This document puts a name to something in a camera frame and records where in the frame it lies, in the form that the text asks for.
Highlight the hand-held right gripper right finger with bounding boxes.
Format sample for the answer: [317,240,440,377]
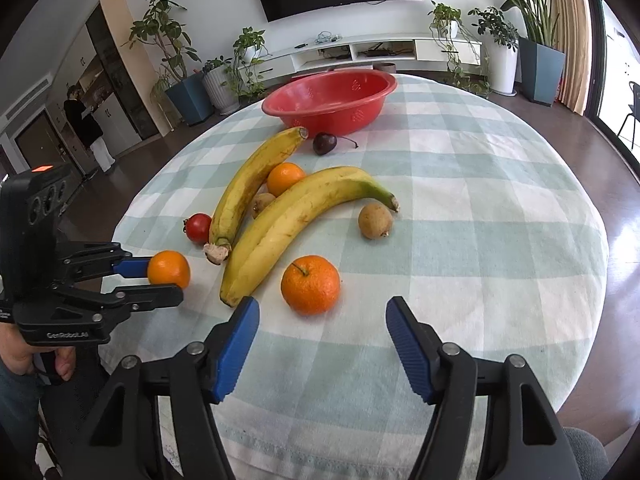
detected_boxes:
[385,296,586,480]

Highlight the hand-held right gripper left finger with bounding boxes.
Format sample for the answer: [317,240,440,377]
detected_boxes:
[60,296,261,480]

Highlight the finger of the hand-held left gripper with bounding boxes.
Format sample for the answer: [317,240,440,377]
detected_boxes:
[57,241,152,283]
[47,282,185,328]

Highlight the red tomato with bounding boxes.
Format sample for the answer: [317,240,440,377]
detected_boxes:
[182,213,213,245]

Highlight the large orange with green calyx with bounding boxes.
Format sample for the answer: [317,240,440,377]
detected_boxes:
[280,255,342,317]

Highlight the banana with torn stem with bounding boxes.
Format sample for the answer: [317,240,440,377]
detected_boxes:
[204,126,308,265]

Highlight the brown kiwi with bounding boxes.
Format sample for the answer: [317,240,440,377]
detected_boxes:
[251,192,277,220]
[358,202,394,240]

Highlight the large banana with green stem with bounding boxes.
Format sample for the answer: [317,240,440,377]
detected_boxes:
[220,166,401,308]

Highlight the red plastic colander bowl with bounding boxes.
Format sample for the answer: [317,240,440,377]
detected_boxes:
[261,70,398,138]

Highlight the person's left hand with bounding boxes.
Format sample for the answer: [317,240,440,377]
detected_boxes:
[0,327,77,386]

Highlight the brown wooden door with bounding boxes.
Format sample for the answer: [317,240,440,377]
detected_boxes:
[14,111,82,183]

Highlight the green checkered tablecloth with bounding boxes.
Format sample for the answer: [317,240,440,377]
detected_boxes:
[111,72,608,480]

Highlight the person's blue jeans leg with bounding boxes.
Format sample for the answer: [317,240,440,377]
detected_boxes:
[0,360,47,480]

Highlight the tall dark glass cabinet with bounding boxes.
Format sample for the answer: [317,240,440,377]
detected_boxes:
[85,0,162,142]

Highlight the leafy tree in blue pot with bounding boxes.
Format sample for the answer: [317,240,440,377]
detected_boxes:
[129,0,213,127]

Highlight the medium orange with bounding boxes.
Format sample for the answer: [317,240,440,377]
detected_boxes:
[266,162,307,197]

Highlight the plant in white ribbed pot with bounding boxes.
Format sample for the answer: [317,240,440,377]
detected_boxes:
[201,56,242,115]

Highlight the grey padded chair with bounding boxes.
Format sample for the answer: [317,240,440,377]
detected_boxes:
[564,427,609,480]

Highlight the dark red cherry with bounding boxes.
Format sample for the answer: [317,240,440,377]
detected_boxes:
[313,132,360,157]

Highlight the trailing pothos in white pot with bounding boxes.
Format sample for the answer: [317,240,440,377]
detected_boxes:
[222,27,272,106]
[428,2,488,96]

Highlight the bushy plant in tall white pot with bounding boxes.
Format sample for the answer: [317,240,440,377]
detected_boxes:
[469,7,519,96]

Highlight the white television cabinet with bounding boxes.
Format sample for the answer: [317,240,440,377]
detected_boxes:
[235,35,483,81]

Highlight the dark blue plant pot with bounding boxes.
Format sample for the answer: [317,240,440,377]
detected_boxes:
[482,0,586,107]

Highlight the black metal patio chair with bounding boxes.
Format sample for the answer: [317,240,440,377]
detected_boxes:
[617,81,640,151]

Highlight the beige curtain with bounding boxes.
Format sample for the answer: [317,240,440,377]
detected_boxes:
[542,0,595,116]

